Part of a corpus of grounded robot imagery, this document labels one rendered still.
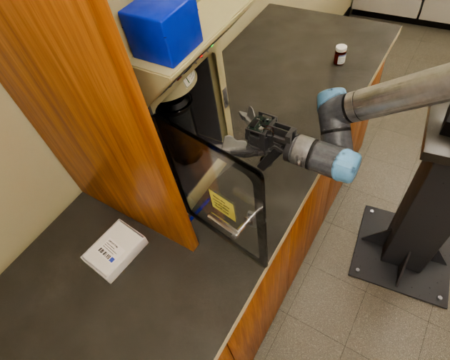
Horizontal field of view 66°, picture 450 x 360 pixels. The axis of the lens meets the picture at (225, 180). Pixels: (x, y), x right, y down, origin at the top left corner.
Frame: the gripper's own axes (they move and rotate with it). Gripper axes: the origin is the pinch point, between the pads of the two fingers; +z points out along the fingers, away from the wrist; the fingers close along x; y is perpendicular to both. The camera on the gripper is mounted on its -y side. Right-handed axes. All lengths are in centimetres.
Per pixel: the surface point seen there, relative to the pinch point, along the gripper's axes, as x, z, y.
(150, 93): 17.5, 3.5, 24.1
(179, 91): 2.6, 10.7, 11.7
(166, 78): 17.5, -2.3, 29.3
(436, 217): -50, -65, -69
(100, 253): 40, 22, -23
